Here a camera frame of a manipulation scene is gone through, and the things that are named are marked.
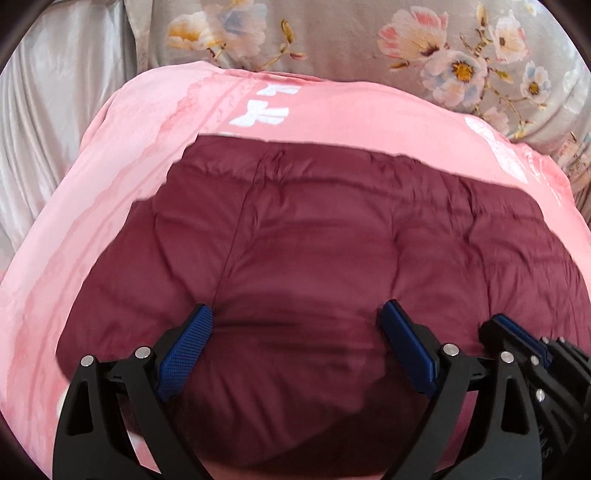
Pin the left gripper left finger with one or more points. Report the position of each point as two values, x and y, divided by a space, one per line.
113 423

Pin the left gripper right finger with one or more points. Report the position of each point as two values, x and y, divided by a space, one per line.
480 421

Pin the maroon quilted puffer jacket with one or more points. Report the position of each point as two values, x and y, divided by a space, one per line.
296 248

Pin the pink plush blanket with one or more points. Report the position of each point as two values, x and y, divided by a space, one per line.
147 125

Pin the grey floral quilt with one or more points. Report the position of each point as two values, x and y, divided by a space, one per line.
510 63

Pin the silver satin curtain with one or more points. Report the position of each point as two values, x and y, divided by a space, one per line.
74 56

